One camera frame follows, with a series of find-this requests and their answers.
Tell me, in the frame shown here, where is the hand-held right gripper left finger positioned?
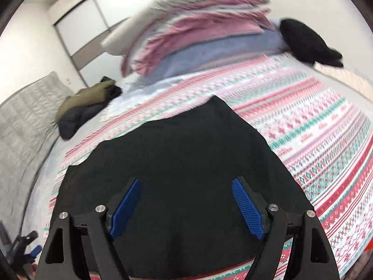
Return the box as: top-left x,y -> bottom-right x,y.
36,178 -> 142,280

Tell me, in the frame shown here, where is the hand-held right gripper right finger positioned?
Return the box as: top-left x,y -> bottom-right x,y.
231,176 -> 340,280

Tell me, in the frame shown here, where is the large black jacket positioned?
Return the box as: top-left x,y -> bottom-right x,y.
57,96 -> 317,280

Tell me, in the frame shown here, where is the olive and dark clothes pile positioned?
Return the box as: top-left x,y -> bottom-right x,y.
58,76 -> 123,140

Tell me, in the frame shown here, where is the grey bed sheet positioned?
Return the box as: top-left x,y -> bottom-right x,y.
22,102 -> 117,240

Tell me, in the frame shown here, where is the patterned knit blanket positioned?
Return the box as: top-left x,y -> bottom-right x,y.
44,52 -> 373,280

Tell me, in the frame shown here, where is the grey quilted headboard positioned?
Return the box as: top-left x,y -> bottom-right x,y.
0,71 -> 75,228

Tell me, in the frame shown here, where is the olive jacket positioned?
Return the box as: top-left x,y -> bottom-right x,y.
57,82 -> 117,120

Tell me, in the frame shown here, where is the light blue folded blanket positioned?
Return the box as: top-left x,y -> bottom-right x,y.
146,17 -> 292,86

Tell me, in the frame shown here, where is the small black garment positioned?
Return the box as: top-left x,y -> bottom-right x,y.
280,18 -> 344,67

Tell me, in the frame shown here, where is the stack of folded blankets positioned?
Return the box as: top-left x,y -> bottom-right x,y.
121,1 -> 280,76

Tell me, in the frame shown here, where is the white sliding-door wardrobe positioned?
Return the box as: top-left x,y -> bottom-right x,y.
48,0 -> 164,88

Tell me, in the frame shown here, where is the stack of folded quilts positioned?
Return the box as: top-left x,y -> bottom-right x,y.
100,0 -> 271,56

